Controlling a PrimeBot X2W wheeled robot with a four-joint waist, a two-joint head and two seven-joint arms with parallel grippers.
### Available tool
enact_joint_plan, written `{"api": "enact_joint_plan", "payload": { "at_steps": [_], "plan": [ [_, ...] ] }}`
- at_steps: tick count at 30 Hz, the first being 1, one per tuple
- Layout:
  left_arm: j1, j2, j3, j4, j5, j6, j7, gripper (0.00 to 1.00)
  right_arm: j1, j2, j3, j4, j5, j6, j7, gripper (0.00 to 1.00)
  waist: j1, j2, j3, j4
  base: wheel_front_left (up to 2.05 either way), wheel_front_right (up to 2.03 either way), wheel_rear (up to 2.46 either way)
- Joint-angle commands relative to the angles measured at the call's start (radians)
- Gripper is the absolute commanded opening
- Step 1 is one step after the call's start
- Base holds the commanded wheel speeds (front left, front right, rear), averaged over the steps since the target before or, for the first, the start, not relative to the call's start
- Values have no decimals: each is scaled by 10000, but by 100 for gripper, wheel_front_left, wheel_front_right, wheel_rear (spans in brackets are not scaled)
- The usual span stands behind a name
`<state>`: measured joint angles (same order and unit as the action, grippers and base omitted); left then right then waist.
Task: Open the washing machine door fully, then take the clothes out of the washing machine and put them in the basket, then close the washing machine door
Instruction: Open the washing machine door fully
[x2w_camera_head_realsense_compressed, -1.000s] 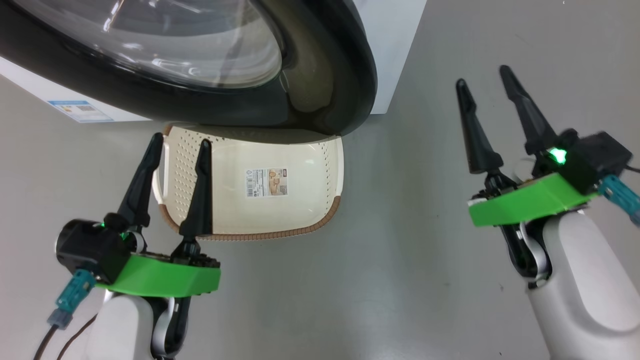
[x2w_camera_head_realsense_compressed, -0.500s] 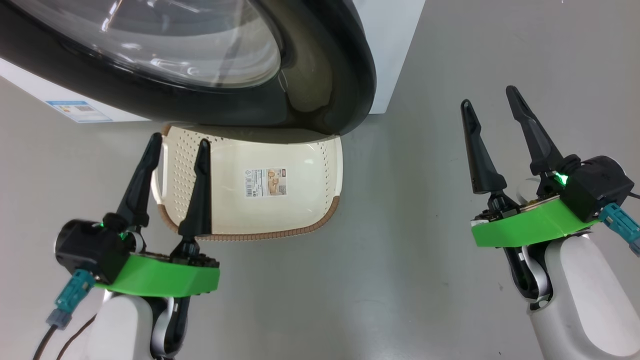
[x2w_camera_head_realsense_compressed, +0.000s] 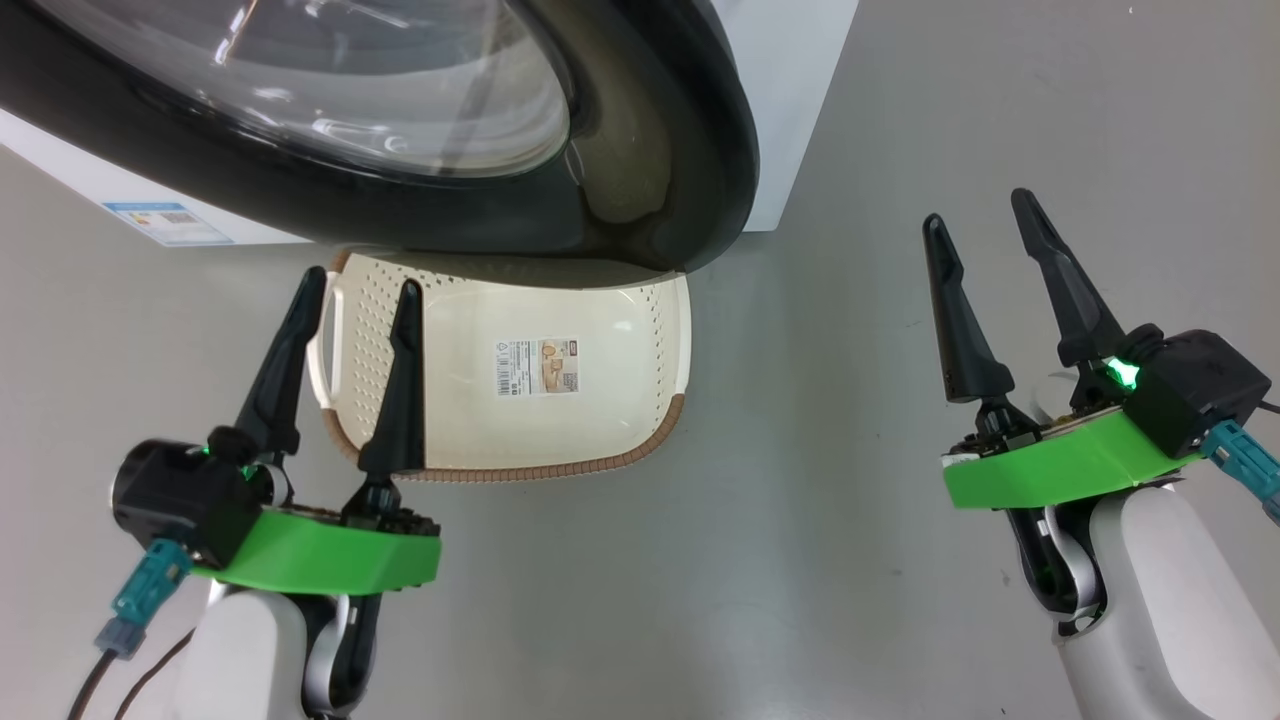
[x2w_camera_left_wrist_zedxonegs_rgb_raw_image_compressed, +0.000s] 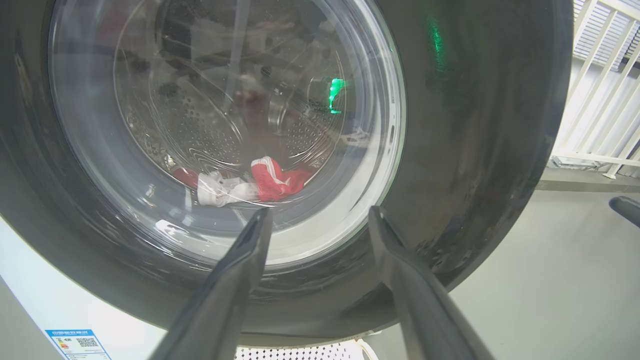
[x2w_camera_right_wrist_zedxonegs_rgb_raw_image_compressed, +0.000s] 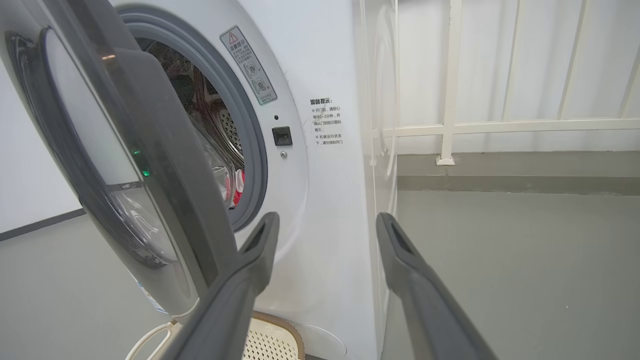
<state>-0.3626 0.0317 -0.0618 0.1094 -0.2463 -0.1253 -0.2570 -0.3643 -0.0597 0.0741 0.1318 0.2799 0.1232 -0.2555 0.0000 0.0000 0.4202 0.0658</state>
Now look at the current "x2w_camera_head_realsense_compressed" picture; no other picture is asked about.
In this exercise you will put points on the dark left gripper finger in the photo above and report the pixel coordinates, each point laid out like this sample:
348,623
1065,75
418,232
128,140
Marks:
402,410
280,390

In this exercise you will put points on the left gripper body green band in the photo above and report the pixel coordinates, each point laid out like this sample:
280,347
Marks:
330,555

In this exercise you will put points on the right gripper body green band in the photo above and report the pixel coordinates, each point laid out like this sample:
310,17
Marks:
1060,468

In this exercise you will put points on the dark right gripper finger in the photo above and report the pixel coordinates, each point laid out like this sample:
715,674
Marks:
1080,310
962,340

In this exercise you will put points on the black glass washing machine door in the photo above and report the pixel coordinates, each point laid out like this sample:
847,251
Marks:
680,120

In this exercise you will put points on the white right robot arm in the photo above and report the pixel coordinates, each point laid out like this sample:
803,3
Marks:
1180,600

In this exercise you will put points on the cream perforated laundry basket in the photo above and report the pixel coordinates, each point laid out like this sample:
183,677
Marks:
600,380

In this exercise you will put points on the white front-load washing machine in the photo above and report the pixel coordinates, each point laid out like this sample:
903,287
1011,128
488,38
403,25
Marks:
790,100

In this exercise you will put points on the white barcode label sticker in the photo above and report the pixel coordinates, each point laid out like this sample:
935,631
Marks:
537,366

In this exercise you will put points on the blue white energy label sticker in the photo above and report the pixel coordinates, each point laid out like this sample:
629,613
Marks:
165,222

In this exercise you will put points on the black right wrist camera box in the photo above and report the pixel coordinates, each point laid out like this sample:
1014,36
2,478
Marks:
1200,385

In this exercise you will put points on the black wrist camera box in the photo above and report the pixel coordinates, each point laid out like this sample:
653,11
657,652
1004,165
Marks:
1200,385
180,495

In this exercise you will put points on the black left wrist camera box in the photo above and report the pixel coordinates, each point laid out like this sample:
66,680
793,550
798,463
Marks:
180,495

